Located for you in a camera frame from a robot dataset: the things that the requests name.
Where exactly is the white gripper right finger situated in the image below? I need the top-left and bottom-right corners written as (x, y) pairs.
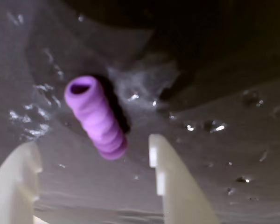
top-left (148, 134), bottom-right (221, 224)

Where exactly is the purple ribbed pen grip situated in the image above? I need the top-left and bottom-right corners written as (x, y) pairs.
top-left (64, 76), bottom-right (128, 161)

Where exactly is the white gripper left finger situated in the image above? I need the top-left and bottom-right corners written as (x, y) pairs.
top-left (0, 142), bottom-right (43, 224)

